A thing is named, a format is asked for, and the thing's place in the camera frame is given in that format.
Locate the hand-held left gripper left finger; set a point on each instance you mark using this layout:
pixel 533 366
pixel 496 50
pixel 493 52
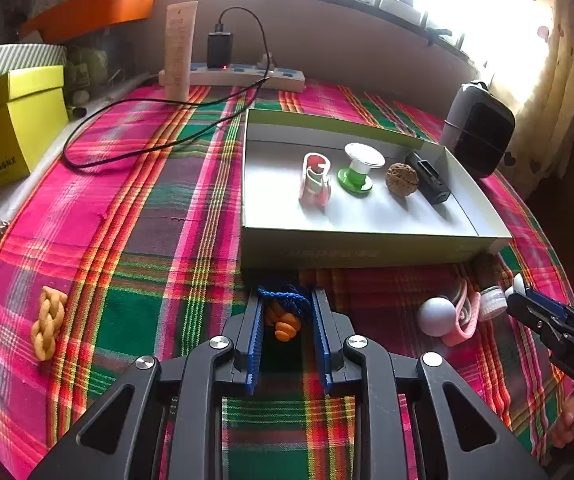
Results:
pixel 256 340

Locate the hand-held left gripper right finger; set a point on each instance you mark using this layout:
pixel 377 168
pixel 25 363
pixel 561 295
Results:
pixel 322 340

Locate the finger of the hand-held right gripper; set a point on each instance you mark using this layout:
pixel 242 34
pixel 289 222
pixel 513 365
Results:
pixel 547 302
pixel 532 315

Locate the white ribbed bottle cap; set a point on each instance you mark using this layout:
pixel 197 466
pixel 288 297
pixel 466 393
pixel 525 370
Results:
pixel 492 305

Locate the brown wrinkled walnut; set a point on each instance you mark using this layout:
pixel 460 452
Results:
pixel 487 267
pixel 402 178

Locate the white round knob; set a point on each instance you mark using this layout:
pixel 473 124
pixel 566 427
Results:
pixel 436 316

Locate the green white cardboard tray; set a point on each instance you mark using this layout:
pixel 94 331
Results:
pixel 367 220

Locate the pink white clip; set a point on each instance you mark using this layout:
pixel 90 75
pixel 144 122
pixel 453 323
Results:
pixel 312 187

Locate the green white suction spool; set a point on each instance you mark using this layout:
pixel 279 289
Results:
pixel 354 180

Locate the black rectangular device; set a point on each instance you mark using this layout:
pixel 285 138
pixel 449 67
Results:
pixel 429 182

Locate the pink green plaid tablecloth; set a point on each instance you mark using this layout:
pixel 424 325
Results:
pixel 142 260

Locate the grey black space heater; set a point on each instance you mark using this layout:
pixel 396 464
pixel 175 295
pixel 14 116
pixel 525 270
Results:
pixel 482 140

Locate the orange braided charm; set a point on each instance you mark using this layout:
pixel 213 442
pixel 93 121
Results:
pixel 47 322

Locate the cream heart print curtain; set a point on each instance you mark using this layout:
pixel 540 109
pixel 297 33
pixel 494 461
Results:
pixel 557 85

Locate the white power strip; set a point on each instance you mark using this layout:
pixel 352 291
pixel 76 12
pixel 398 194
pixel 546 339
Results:
pixel 247 76

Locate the white plug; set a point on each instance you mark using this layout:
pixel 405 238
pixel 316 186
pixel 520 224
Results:
pixel 265 60

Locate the black charger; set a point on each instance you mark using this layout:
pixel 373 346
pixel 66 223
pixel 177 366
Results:
pixel 219 50

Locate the cream cosmetic tube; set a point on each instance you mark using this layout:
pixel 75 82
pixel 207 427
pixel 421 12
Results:
pixel 179 50

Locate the glass tank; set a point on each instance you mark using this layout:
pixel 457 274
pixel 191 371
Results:
pixel 97 65

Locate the yellow cardboard box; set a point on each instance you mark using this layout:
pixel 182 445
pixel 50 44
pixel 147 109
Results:
pixel 12 135

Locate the orange box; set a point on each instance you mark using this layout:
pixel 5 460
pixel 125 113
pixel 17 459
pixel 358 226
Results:
pixel 102 10

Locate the green white striped box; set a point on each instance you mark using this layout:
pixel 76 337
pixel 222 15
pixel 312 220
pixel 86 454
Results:
pixel 22 57

